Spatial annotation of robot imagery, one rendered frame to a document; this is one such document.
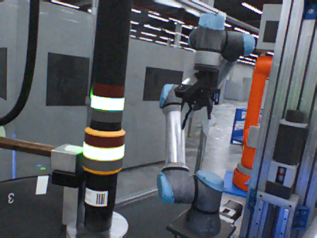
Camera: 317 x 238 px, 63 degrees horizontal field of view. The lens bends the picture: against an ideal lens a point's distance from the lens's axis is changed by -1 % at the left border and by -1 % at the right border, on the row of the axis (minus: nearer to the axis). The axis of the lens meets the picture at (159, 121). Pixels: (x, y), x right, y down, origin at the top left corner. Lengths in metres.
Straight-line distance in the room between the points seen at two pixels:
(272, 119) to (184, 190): 0.44
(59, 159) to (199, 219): 0.87
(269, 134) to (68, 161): 0.93
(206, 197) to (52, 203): 0.70
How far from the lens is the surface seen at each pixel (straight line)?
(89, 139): 0.28
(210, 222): 1.13
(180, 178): 1.04
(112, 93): 0.27
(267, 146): 1.14
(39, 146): 0.33
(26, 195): 0.51
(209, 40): 0.81
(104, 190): 0.30
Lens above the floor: 1.65
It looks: 10 degrees down
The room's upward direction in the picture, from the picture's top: 7 degrees clockwise
